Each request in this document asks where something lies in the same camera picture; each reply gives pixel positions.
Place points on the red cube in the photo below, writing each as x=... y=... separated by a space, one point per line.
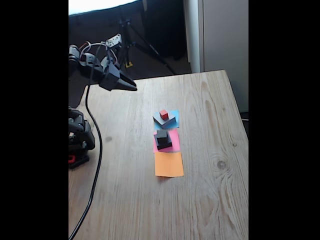
x=164 y=114

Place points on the large grey foam block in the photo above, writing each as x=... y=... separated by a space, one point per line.
x=165 y=122

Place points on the small black foam block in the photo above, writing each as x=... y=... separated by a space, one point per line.
x=162 y=136

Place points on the medium dark foam block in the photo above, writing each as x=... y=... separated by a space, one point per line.
x=168 y=143

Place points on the yellow tape marker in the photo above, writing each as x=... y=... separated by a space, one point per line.
x=129 y=65

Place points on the black tripod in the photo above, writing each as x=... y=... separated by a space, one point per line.
x=145 y=46

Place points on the blue paper sheet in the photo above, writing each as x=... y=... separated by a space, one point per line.
x=177 y=118

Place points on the pink paper sheet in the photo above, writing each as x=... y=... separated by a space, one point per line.
x=176 y=140

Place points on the red and black table clamp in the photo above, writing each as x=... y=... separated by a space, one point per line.
x=78 y=161

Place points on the orange paper sheet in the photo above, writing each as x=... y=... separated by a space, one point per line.
x=170 y=165

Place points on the white cabinet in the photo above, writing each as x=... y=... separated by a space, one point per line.
x=225 y=37

